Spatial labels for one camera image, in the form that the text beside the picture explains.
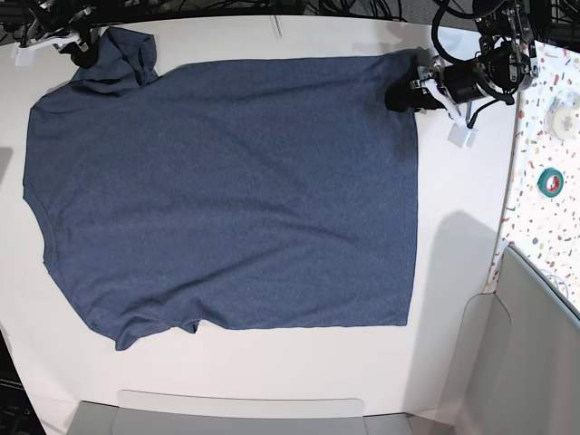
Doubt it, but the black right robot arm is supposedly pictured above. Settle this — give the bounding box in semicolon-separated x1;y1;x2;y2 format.
1;0;121;68

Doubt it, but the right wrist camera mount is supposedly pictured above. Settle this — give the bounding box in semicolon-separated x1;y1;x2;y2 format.
11;32;90;67

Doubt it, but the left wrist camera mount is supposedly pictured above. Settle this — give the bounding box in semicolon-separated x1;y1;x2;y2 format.
410;79;478;149

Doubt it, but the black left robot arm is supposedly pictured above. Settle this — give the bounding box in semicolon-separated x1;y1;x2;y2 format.
385;1;538;111

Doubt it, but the grey bin front edge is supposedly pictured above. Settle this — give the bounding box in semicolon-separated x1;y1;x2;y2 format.
68;390;411;434

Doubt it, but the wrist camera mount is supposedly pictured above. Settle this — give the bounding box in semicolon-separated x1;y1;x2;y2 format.
410;79;478;149
11;32;90;67

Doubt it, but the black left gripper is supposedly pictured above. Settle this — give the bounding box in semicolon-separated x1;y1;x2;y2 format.
384;56;488;111

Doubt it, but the clear tape spool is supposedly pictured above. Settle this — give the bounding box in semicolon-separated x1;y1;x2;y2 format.
545;90;579;141

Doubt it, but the dark blue t-shirt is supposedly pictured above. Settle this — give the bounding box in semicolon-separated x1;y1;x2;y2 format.
23;28;418;350

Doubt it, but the terrazzo patterned side board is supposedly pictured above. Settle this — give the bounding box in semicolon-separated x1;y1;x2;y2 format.
486;43;579;306

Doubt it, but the green tape roll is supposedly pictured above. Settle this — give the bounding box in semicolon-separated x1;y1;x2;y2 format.
537;168;565;198

